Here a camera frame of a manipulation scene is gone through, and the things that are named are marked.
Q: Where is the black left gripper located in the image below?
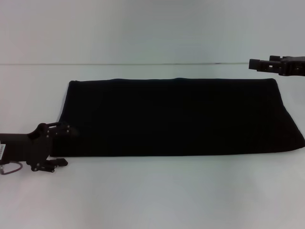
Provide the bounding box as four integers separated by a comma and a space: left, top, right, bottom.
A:
0, 122, 80, 173

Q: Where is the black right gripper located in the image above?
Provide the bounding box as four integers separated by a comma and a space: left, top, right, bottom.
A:
248, 55, 305, 77

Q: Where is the black shirt with FREE print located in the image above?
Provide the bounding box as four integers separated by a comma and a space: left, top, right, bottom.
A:
51, 77, 305, 158

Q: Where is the grey left gripper cable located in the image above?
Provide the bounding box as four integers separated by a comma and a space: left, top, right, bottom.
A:
0, 161, 23, 177

